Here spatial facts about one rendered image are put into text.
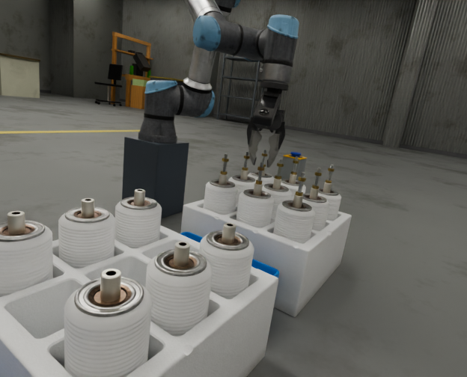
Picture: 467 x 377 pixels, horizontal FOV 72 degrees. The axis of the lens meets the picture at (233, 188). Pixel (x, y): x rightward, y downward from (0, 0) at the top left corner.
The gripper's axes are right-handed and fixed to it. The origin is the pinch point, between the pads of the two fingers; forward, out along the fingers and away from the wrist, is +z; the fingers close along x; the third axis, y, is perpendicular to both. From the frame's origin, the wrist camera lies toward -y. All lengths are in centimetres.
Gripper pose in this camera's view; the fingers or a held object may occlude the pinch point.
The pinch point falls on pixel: (261, 161)
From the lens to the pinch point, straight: 86.3
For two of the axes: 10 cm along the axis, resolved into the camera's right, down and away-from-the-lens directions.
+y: 2.2, -2.3, 9.5
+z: -1.3, 9.6, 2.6
